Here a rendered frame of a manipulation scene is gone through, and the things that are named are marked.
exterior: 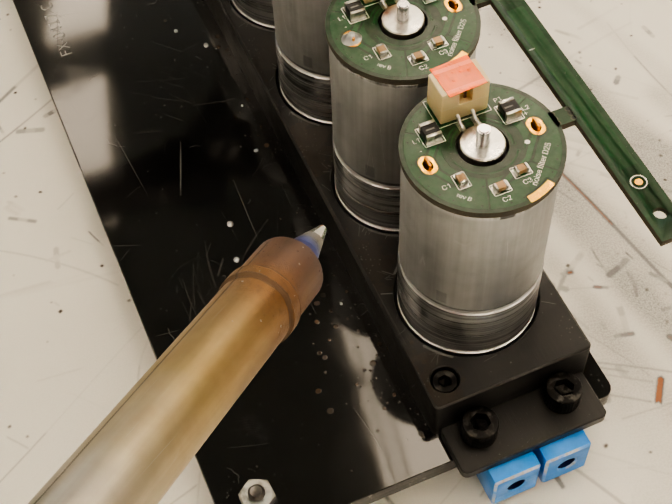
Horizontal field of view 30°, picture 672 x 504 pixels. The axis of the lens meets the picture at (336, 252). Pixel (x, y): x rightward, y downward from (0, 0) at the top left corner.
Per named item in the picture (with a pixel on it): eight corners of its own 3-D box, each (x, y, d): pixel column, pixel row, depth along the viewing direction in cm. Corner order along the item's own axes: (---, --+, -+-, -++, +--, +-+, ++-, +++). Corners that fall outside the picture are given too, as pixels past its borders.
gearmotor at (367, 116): (367, 276, 23) (364, 94, 19) (316, 180, 25) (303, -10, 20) (484, 231, 24) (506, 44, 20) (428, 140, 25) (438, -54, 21)
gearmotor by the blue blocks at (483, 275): (432, 398, 22) (444, 230, 18) (374, 290, 23) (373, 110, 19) (555, 348, 22) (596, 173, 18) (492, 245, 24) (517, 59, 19)
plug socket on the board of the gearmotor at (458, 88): (448, 138, 19) (450, 109, 18) (423, 99, 19) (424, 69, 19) (495, 121, 19) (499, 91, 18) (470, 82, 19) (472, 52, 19)
